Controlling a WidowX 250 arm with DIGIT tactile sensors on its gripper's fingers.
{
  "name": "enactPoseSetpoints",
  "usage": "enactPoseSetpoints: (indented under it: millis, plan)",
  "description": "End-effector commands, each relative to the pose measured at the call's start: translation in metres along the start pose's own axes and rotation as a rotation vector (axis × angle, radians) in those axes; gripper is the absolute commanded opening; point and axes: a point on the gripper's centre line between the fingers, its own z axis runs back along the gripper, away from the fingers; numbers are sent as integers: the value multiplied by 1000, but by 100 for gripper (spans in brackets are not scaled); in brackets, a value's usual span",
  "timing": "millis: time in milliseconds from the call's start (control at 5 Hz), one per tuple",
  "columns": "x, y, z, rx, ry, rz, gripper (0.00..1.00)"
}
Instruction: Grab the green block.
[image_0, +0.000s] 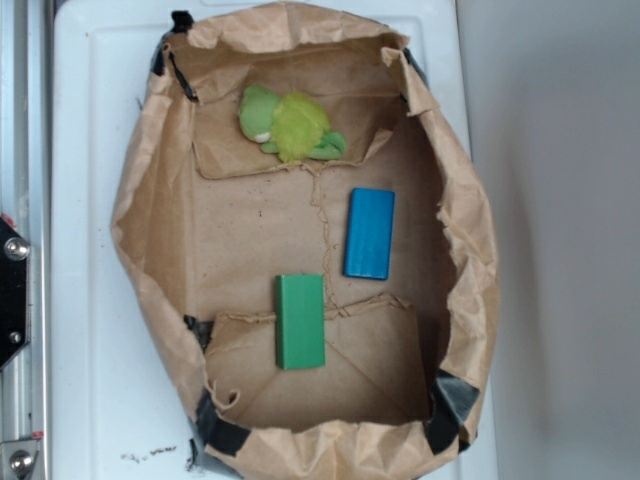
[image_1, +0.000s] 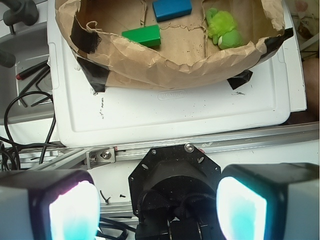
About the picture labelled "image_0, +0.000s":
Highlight green wooden block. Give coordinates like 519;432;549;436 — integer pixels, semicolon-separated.
276;274;325;370

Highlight blue wooden block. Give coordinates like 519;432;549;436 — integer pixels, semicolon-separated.
343;188;395;281

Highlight brown paper bag tray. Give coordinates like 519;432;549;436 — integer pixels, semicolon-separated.
112;2;499;479

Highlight green plush frog toy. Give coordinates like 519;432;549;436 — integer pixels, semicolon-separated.
238;85;347;163

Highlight black metal bracket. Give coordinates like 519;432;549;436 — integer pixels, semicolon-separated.
0;214;31;370

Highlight aluminium frame rail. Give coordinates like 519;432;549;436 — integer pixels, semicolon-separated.
1;1;55;479

